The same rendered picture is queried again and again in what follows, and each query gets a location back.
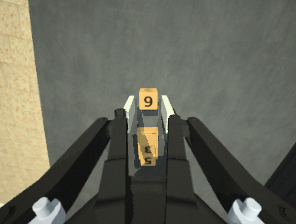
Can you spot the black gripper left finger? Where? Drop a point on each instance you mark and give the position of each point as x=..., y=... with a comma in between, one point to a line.
x=48, y=200

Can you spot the yellow cube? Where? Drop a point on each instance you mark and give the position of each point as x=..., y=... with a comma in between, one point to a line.
x=148, y=155
x=148, y=99

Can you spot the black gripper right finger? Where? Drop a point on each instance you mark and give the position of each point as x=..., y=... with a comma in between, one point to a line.
x=245, y=200

